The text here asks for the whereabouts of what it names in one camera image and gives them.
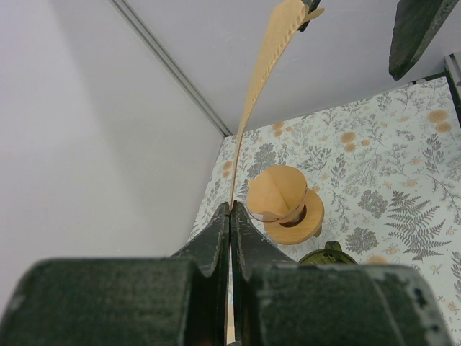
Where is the aluminium frame rail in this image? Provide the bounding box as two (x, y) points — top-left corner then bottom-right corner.
(110, 0), (233, 137)

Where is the green glass coffee dripper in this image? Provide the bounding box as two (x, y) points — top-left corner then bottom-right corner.
(298, 241), (357, 265)

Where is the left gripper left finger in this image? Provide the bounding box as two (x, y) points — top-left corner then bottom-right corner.
(171, 203), (230, 345)

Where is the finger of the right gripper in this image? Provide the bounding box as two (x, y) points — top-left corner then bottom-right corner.
(298, 0), (323, 32)
(388, 0), (457, 81)

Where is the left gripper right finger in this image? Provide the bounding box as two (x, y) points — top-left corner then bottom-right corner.
(230, 201), (297, 345)

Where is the floral tablecloth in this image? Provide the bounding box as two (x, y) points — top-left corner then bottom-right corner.
(192, 74), (460, 345)

